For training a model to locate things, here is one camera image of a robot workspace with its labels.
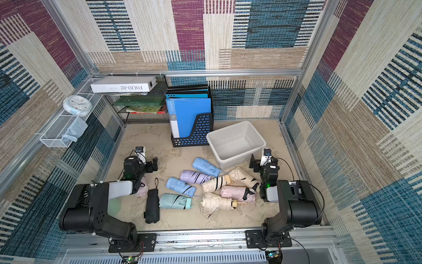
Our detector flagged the light blue umbrella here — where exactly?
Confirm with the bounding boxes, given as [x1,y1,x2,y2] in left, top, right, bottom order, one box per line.
[166,177,196,198]

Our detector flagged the mint green umbrella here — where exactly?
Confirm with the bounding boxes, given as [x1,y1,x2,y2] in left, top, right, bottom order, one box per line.
[159,194,192,210]

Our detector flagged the purple umbrella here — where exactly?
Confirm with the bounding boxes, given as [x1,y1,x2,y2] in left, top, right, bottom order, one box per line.
[180,170,212,184]

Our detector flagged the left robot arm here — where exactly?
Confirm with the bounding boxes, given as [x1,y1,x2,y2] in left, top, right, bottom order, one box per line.
[59,156,158,253]

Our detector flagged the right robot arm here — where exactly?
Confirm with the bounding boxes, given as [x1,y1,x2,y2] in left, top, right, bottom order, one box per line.
[245,156,324,251]

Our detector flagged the pale pink small umbrella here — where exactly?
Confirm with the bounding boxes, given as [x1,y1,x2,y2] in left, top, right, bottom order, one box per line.
[136,177,149,198]

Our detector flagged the beige umbrella right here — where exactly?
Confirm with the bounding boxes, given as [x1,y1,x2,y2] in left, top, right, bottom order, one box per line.
[228,167,261,191]

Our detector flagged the grey plastic storage box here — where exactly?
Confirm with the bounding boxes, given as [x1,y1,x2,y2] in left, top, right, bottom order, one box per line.
[206,121,267,171]

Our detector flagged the black folded umbrella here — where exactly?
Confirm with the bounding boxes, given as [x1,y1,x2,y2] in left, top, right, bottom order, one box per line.
[144,178,160,224]

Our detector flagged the beige umbrella black stripes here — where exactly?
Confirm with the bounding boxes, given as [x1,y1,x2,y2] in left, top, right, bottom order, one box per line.
[201,175,233,193]

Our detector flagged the beige umbrella front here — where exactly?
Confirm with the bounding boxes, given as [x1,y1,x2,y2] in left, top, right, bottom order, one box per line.
[200,192,238,218]

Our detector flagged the blue umbrella near box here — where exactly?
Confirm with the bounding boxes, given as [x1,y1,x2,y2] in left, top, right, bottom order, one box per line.
[192,157,222,177]

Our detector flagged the white folio box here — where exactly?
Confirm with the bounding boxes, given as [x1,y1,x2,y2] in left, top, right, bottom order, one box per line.
[91,76,157,94]

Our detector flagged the red book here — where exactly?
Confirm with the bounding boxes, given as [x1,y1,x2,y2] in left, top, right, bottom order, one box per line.
[126,105,167,114]

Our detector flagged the light blue cloth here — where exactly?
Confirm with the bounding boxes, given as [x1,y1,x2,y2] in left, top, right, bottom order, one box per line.
[63,117,88,143]

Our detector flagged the blue clip file folder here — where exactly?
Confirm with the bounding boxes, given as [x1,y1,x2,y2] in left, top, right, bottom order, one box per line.
[166,98,212,138]

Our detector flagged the black mesh file holder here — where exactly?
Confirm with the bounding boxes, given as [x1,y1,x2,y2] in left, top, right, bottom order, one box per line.
[166,85,214,147]

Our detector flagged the teal file folder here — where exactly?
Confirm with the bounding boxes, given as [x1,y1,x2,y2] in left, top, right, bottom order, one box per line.
[166,93,208,99]

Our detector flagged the white round clock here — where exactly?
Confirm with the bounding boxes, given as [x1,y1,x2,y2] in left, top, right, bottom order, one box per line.
[63,95,93,117]

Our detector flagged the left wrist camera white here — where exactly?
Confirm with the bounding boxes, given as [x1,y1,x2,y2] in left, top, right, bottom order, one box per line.
[135,146,147,164]

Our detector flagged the pink umbrella black strap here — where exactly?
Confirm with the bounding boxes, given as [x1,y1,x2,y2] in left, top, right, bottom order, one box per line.
[220,185,257,204]

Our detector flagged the black wire shelf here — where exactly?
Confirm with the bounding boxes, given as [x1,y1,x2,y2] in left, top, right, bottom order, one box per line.
[104,81,169,125]

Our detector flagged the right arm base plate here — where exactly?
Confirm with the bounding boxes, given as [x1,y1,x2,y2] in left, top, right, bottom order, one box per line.
[245,229,292,250]

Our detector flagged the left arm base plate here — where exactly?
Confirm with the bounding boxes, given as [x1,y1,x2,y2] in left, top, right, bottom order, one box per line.
[108,233,157,253]

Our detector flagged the white wire basket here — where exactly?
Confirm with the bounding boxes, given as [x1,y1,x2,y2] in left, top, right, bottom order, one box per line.
[40,92,101,148]

